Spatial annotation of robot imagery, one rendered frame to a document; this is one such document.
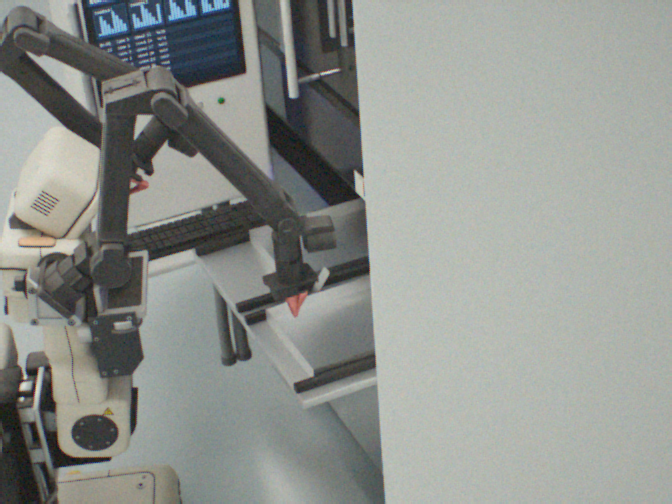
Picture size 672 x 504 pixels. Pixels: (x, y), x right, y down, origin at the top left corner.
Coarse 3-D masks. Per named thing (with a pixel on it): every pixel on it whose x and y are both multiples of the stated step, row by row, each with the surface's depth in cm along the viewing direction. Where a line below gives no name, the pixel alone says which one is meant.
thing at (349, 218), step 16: (336, 208) 320; (352, 208) 323; (336, 224) 318; (352, 224) 318; (256, 240) 309; (336, 240) 312; (352, 240) 311; (272, 256) 301; (304, 256) 307; (320, 256) 306; (336, 256) 306; (352, 256) 305; (368, 256) 299; (320, 272) 295
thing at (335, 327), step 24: (336, 288) 289; (360, 288) 292; (288, 312) 286; (312, 312) 286; (336, 312) 285; (360, 312) 285; (288, 336) 273; (312, 336) 278; (336, 336) 277; (360, 336) 277; (312, 360) 271; (336, 360) 265
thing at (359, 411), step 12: (348, 396) 363; (360, 396) 353; (372, 396) 343; (336, 408) 377; (348, 408) 366; (360, 408) 356; (372, 408) 346; (348, 420) 369; (360, 420) 359; (372, 420) 349; (360, 432) 362; (372, 432) 352; (360, 444) 365; (372, 444) 355; (372, 456) 358
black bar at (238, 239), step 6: (240, 234) 314; (246, 234) 314; (222, 240) 312; (228, 240) 312; (234, 240) 313; (240, 240) 313; (246, 240) 314; (198, 246) 311; (204, 246) 310; (210, 246) 310; (216, 246) 311; (222, 246) 312; (228, 246) 313; (198, 252) 310; (204, 252) 310; (210, 252) 311
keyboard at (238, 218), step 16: (224, 208) 340; (240, 208) 340; (176, 224) 335; (192, 224) 335; (208, 224) 333; (224, 224) 333; (240, 224) 332; (256, 224) 334; (128, 240) 329; (144, 240) 329; (160, 240) 329; (176, 240) 328; (192, 240) 328; (208, 240) 329; (160, 256) 325
